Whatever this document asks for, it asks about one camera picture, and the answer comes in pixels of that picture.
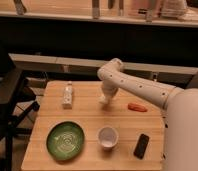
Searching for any green ceramic plate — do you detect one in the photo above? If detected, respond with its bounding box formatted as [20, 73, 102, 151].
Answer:
[46, 121, 85, 161]

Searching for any grey long bench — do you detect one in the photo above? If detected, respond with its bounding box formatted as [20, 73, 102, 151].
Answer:
[10, 53, 198, 83]

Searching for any white plastic bottle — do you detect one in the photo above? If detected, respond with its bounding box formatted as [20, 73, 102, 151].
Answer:
[62, 81, 73, 109]

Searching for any black office chair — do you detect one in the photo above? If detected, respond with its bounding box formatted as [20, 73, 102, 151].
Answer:
[0, 53, 40, 171]

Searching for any orange carrot toy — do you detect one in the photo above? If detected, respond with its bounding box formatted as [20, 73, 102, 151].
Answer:
[127, 103, 148, 112]

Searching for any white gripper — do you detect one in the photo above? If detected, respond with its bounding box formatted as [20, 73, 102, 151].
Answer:
[99, 81, 118, 104]

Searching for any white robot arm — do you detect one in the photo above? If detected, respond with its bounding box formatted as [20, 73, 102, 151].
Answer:
[97, 58, 198, 171]

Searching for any white ceramic cup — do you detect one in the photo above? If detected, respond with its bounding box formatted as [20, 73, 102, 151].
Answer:
[97, 126, 119, 150]

